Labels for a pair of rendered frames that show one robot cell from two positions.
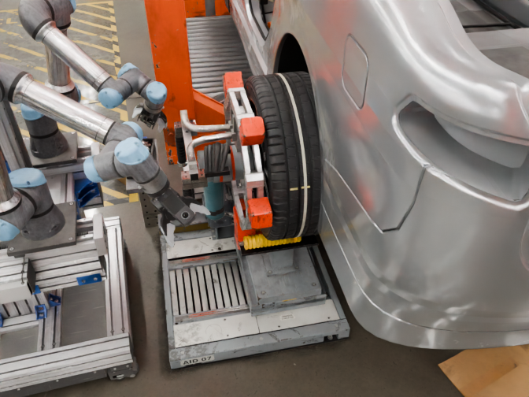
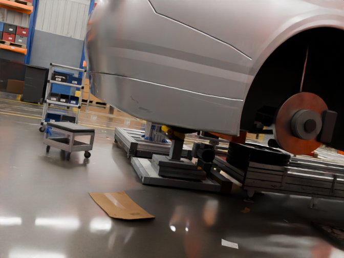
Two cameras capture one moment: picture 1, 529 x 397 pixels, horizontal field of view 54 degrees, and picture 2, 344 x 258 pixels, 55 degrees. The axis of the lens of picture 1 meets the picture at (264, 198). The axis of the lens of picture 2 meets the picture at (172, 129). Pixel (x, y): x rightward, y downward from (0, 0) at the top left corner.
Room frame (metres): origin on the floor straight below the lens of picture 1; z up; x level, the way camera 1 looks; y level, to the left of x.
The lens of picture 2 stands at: (1.36, -3.45, 0.86)
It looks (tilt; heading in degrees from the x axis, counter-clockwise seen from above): 6 degrees down; 86
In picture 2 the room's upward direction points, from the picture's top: 11 degrees clockwise
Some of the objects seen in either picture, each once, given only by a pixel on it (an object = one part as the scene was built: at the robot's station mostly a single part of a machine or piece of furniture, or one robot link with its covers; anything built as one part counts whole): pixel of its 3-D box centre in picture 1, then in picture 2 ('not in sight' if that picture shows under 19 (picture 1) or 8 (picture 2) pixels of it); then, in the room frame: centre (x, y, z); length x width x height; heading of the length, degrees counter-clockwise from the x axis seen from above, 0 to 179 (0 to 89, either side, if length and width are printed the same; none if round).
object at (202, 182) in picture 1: (194, 178); not in sight; (1.46, 0.25, 0.93); 0.09 x 0.05 x 0.05; 102
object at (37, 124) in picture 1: (39, 113); not in sight; (1.81, 0.91, 0.98); 0.13 x 0.12 x 0.14; 158
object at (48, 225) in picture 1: (38, 214); not in sight; (1.33, 0.78, 0.87); 0.15 x 0.15 x 0.10
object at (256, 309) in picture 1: (277, 265); (177, 169); (1.76, -0.07, 0.13); 0.50 x 0.36 x 0.10; 12
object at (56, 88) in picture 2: not in sight; (60, 88); (-1.13, 5.78, 0.49); 0.64 x 0.54 x 0.97; 112
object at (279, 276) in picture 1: (280, 247); (175, 150); (1.70, -0.08, 0.32); 0.40 x 0.30 x 0.28; 12
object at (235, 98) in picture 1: (242, 161); not in sight; (1.67, 0.09, 0.85); 0.54 x 0.07 x 0.54; 12
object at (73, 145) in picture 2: not in sight; (68, 140); (0.54, 0.25, 0.17); 0.43 x 0.36 x 0.34; 150
